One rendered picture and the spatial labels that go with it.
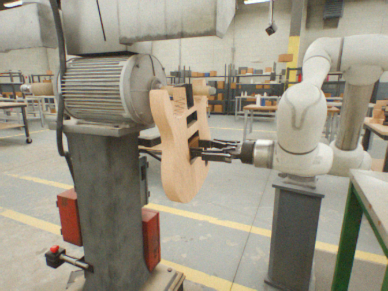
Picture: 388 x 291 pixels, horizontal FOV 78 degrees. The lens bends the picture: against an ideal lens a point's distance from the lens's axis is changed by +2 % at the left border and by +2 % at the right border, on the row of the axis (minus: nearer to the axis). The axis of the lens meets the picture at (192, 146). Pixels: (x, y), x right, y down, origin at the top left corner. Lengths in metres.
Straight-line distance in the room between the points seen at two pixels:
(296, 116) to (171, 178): 0.38
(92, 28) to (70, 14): 0.11
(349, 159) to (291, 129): 0.85
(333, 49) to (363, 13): 11.08
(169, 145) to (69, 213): 0.67
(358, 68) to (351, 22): 10.96
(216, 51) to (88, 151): 11.68
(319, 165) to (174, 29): 0.53
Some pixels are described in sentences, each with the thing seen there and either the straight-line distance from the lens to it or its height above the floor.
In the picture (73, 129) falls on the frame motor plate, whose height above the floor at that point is 1.10.
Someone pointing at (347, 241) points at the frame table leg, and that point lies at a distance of 1.26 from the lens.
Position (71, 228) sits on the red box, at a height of 0.63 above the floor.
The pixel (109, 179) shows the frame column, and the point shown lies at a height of 0.91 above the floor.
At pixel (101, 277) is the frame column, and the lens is 1.30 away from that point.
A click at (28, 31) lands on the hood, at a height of 1.46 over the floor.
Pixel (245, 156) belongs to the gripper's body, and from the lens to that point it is 0.75.
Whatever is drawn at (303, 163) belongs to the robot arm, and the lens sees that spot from 0.71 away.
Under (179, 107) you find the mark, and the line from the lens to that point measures 0.77.
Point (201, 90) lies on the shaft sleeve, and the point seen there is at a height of 1.25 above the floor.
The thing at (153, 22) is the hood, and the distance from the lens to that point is 0.74.
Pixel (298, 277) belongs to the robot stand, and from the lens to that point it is 1.79.
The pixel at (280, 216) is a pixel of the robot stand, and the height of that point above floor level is 0.50.
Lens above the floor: 1.26
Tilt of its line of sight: 14 degrees down
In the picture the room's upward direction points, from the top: straight up
